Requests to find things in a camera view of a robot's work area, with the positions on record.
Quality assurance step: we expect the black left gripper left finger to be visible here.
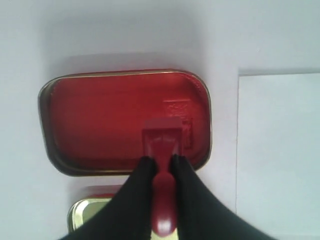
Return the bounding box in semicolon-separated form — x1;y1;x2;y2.
63;157;156;240

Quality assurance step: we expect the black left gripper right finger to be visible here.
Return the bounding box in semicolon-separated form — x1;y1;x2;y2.
171;155;260;240

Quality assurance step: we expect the red stamp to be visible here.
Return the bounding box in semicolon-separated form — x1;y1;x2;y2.
142;117;183;238

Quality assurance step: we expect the red ink pad tin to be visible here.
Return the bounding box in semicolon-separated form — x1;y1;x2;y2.
38;69;212;176

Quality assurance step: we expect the gold tin lid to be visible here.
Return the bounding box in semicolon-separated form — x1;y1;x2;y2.
66;192;180;240

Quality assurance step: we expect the white paper sheet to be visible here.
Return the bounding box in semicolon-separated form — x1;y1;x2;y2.
236;73;320;240

